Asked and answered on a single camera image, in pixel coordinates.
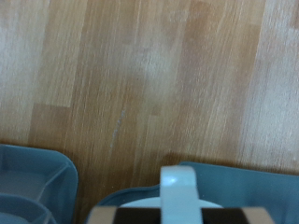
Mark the grey plastic crate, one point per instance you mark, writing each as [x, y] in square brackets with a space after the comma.
[31, 180]

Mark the grey plastic drain tray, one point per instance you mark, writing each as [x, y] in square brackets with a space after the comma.
[243, 186]

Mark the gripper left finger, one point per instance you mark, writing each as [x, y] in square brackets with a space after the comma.
[124, 217]

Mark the white mug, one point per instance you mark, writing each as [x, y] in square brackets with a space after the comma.
[180, 193]

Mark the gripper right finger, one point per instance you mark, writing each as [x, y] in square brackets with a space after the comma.
[236, 217]

